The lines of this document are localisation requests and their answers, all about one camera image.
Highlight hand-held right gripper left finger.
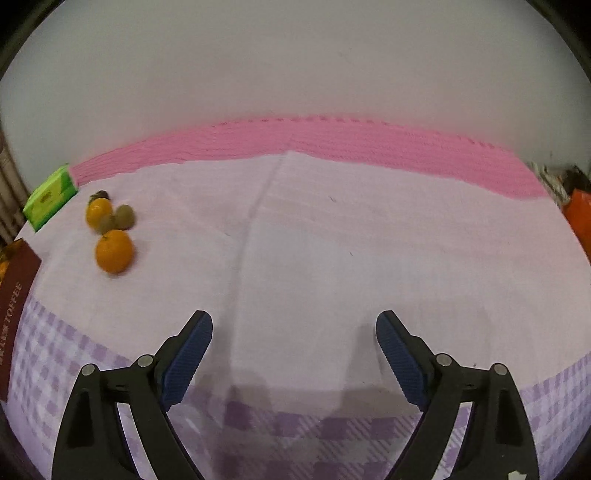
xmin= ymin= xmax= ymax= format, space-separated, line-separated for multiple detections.
xmin=52 ymin=310 xmax=214 ymax=480

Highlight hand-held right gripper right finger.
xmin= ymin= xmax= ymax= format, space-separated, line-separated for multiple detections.
xmin=375 ymin=310 xmax=540 ymax=480

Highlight orange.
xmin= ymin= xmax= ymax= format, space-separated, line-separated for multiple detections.
xmin=95 ymin=229 xmax=135 ymax=274
xmin=85 ymin=198 xmax=114 ymax=230

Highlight dark red tin box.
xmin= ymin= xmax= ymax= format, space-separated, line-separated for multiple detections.
xmin=0 ymin=239 xmax=42 ymax=403

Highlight pink and purple checked tablecloth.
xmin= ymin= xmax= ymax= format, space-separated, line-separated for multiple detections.
xmin=7 ymin=114 xmax=591 ymax=480

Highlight green tissue pack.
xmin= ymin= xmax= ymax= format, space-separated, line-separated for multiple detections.
xmin=23 ymin=165 xmax=79 ymax=233

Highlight orange plastic bag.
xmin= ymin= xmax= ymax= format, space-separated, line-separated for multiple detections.
xmin=561 ymin=189 xmax=591 ymax=265

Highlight white rope ball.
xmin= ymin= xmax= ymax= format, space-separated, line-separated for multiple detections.
xmin=529 ymin=161 xmax=571 ymax=206

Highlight black cables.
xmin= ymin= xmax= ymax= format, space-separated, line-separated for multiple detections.
xmin=561 ymin=165 xmax=591 ymax=195

